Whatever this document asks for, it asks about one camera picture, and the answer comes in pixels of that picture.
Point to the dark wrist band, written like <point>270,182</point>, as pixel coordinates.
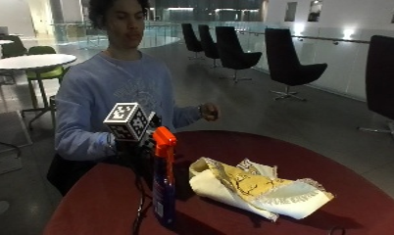
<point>200,110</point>

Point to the black swivel chair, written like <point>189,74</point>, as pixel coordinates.
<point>386,78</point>
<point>208,42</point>
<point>286,62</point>
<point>232,49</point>
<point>190,37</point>

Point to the white marker cube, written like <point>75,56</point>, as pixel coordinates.
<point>127,121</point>

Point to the blue spray bottle orange trigger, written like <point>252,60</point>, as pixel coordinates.
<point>164,182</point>

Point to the cream and yellow cloth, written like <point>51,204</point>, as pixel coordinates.
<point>249,189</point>

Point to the the person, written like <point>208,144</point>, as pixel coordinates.
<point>101,84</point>

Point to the glass balustrade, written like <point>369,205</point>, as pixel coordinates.
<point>157,32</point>

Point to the metal handrail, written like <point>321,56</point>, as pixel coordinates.
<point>318,38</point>

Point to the green chair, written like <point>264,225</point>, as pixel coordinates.
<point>44,72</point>

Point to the dark chair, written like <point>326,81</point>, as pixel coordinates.
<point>13,48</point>

